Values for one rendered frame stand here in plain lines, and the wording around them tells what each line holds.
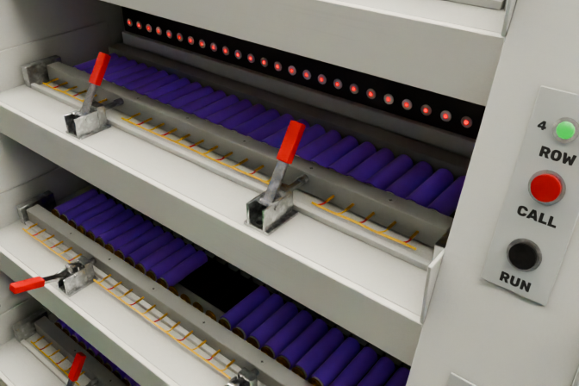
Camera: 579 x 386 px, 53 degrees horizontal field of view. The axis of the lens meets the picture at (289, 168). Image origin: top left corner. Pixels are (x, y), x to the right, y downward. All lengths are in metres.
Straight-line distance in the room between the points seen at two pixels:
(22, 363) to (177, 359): 0.36
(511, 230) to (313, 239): 0.17
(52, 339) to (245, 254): 0.49
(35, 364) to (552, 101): 0.78
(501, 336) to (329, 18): 0.24
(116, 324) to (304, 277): 0.29
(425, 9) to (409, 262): 0.19
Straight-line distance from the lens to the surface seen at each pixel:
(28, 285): 0.71
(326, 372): 0.60
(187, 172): 0.57
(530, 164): 0.36
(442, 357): 0.42
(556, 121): 0.35
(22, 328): 0.97
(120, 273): 0.72
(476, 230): 0.38
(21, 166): 0.87
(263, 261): 0.49
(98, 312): 0.71
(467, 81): 0.38
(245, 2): 0.47
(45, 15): 0.84
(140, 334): 0.68
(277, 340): 0.62
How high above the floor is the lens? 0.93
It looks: 18 degrees down
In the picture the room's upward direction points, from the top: 11 degrees clockwise
